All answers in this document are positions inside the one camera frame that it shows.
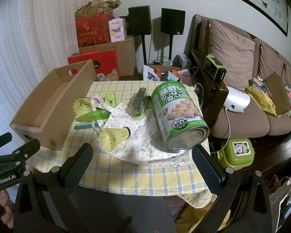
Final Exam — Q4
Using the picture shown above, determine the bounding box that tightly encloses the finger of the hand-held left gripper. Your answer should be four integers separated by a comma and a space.
0, 138, 41, 167
0, 132, 12, 151

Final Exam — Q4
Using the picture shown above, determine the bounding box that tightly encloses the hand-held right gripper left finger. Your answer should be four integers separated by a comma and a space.
13, 143, 95, 233

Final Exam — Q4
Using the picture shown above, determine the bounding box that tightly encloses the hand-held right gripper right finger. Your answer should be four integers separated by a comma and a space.
191, 145, 273, 233

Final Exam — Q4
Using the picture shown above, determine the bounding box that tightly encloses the teal bar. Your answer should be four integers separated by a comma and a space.
74, 122, 97, 130

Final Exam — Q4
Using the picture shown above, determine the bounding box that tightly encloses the yellow shuttlecock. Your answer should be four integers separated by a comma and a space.
73, 97, 91, 116
98, 126, 134, 152

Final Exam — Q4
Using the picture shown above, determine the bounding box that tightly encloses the brown cardboard box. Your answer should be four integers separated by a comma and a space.
9, 59, 97, 151

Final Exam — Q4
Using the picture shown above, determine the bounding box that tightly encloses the green plastic sheath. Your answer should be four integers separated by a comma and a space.
75, 109, 112, 122

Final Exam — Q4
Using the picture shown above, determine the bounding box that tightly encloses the white floral cloth bag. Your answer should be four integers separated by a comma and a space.
90, 96, 211, 167

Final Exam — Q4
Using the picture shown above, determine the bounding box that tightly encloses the green cookie can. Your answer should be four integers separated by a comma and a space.
151, 83, 210, 153

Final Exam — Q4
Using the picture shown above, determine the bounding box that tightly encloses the grey green plastic device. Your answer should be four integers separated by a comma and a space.
132, 87, 148, 120

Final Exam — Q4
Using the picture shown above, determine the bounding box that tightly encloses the person's left hand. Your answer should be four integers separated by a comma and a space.
0, 190, 15, 224

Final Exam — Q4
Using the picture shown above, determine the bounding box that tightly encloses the green lunch box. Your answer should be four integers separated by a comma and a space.
218, 138, 255, 170

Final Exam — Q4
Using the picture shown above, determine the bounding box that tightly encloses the yellow checkered tablecloth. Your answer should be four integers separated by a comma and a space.
25, 80, 212, 208

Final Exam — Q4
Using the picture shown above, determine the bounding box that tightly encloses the brown sofa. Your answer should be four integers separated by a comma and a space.
190, 15, 291, 139

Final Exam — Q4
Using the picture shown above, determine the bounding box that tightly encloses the dark wooden armrest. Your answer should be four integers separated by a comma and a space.
190, 49, 230, 131

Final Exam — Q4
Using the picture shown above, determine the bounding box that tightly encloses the white curved appliance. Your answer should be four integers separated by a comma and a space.
223, 86, 251, 113

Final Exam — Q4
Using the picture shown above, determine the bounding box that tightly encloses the yellow bag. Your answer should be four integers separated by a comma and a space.
247, 80, 282, 118

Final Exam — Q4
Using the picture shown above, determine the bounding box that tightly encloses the paper shopping bag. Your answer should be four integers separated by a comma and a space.
269, 167, 291, 224

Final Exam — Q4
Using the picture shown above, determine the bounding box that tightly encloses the teal grey handheld tool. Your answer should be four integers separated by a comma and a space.
160, 71, 181, 82

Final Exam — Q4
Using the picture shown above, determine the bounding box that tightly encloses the colourful printed packet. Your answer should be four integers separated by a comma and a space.
252, 77, 269, 93

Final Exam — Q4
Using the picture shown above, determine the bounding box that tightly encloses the green black portable radio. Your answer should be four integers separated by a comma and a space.
204, 55, 226, 82

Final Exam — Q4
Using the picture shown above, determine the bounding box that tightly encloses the brown cardboard piece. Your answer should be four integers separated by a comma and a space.
264, 71, 291, 116

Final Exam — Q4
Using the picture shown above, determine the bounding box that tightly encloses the grey electronic box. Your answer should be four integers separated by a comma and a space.
175, 55, 192, 67

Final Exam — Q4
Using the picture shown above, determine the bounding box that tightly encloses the cardboard box with papers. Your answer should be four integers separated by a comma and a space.
143, 64, 185, 82

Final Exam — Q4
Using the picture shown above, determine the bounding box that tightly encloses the white curtain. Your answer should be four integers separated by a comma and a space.
0, 0, 93, 139

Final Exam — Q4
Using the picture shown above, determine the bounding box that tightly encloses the large closed cardboard box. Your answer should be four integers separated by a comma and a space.
79, 36, 136, 77

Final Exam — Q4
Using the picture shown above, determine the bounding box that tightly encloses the large brown cushion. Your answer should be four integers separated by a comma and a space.
207, 19, 256, 79

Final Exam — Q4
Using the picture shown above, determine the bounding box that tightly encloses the red gift bag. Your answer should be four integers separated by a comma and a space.
75, 14, 115, 49

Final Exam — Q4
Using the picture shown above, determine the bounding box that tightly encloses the white tissue box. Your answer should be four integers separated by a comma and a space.
108, 18, 128, 43

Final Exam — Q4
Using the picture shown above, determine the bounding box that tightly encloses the black speaker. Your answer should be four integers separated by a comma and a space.
160, 8, 186, 35
128, 5, 152, 36

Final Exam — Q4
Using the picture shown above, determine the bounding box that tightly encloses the crumpled brown paper bag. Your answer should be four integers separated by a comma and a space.
75, 0, 122, 21

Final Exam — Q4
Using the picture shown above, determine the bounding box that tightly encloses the white cable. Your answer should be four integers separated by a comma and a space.
191, 83, 233, 153

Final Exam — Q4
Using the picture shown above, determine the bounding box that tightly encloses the red gift box with handle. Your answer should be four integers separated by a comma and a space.
67, 46, 120, 80

